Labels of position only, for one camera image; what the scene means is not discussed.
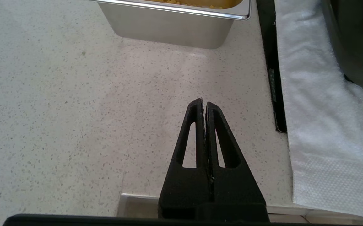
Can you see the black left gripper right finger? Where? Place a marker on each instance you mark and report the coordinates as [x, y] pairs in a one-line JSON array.
[[238, 194]]

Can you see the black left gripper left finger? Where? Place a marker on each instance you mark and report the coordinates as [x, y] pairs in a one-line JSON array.
[[184, 191]]

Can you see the black rice cooker body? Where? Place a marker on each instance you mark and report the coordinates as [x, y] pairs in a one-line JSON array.
[[357, 37]]

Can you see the white towel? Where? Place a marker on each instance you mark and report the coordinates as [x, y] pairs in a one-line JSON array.
[[319, 110]]

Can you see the long black strip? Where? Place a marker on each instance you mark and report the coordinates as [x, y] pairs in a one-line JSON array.
[[271, 62]]

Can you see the stainless steel tray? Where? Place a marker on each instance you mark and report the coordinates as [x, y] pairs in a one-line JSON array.
[[169, 28]]

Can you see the yellow corn kernels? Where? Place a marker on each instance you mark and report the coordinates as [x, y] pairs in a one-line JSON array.
[[200, 3]]

